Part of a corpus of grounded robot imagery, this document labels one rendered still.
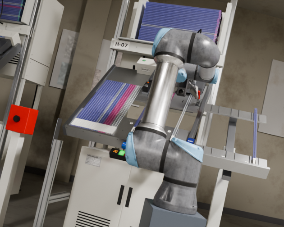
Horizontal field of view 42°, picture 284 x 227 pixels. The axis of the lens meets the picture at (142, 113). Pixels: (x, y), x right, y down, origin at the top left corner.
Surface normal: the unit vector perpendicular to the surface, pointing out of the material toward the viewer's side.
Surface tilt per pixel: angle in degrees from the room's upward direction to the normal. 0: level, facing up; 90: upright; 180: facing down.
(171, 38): 78
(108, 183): 90
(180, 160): 90
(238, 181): 90
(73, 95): 90
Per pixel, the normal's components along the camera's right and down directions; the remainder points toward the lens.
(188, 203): 0.57, -0.23
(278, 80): 0.13, -0.04
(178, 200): 0.04, -0.37
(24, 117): -0.25, -0.12
